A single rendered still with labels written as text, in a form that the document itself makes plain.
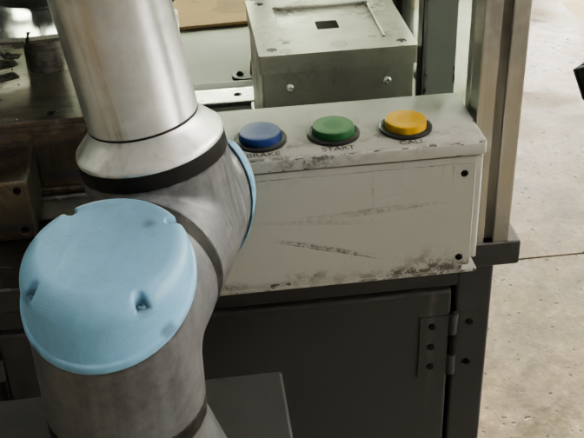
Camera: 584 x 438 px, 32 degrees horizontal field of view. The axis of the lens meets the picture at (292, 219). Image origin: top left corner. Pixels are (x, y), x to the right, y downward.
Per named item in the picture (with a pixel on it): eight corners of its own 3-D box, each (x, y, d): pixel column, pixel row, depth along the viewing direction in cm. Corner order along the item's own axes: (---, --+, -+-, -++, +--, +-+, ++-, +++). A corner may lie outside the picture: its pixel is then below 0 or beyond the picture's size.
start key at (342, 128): (350, 131, 98) (350, 113, 97) (357, 151, 95) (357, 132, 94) (309, 135, 98) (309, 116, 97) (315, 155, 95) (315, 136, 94)
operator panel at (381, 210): (449, 215, 111) (457, 91, 103) (477, 272, 102) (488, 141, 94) (195, 239, 109) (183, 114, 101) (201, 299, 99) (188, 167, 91)
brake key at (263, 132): (279, 137, 98) (278, 119, 97) (283, 157, 94) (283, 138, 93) (238, 141, 97) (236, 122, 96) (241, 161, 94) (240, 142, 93)
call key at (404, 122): (421, 125, 99) (421, 107, 98) (430, 144, 96) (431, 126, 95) (380, 129, 99) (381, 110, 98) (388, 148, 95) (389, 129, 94)
